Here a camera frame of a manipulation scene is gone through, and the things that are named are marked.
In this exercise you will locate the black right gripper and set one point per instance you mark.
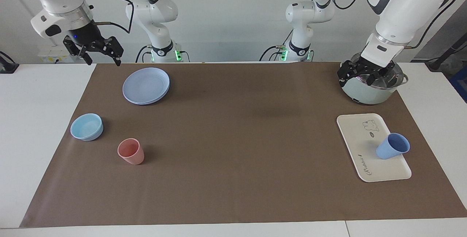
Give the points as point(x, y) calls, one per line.
point(85, 35)

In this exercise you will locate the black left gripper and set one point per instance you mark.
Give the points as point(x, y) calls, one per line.
point(372, 68)

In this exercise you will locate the blue plastic cup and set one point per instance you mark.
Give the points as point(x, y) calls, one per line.
point(390, 149)

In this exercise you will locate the pink plastic cup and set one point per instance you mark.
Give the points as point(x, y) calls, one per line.
point(131, 153)

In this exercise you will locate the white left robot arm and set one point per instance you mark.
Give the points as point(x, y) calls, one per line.
point(405, 11)

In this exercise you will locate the cream rabbit print tray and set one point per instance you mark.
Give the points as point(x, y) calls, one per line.
point(361, 138)

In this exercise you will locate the pale green electric pot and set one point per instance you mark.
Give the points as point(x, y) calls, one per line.
point(365, 94)

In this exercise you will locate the blue round plate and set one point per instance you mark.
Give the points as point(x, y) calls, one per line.
point(146, 85)

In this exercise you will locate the light blue bowl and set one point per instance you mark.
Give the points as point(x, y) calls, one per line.
point(87, 127)

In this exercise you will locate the black stand leg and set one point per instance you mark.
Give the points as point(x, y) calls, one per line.
point(447, 53)

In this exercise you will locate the blue box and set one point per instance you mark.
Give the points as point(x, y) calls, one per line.
point(460, 85)

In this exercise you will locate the brown table mat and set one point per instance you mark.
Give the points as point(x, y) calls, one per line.
point(237, 156)

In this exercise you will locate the white wall socket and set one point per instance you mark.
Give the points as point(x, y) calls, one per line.
point(47, 54)

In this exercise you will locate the black clamp mount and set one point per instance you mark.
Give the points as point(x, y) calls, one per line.
point(7, 65)

